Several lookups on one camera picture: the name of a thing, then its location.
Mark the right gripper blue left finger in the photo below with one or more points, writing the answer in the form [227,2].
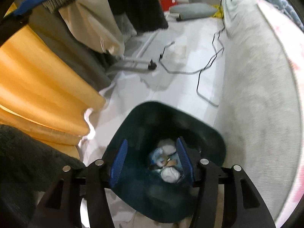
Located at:
[118,163]

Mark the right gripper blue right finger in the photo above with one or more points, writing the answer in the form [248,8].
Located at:
[185,162]

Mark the brown tape roll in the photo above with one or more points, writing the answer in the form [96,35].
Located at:
[171,163]

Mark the white tissue ball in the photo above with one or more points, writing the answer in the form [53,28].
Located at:
[170,175]
[168,146]

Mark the light blue tissue packet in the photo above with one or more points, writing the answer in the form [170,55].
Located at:
[157,158]

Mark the dark teal trash bin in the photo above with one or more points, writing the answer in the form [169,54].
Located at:
[144,159]

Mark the grey bed sheet mattress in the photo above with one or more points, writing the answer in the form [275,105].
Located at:
[259,114]

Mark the black hanging garment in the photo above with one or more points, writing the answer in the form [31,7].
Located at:
[144,15]

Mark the white clothes rack base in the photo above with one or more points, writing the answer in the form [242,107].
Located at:
[134,58]

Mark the yellow curtain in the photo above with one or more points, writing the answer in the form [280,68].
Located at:
[42,96]

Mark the red box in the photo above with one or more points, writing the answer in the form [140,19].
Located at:
[166,4]

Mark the grey floor cushion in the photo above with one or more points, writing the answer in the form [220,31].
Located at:
[192,11]

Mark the yellow plastic bag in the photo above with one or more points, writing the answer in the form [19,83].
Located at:
[219,12]

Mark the blue cloud pattern duvet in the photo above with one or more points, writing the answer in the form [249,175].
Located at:
[289,11]

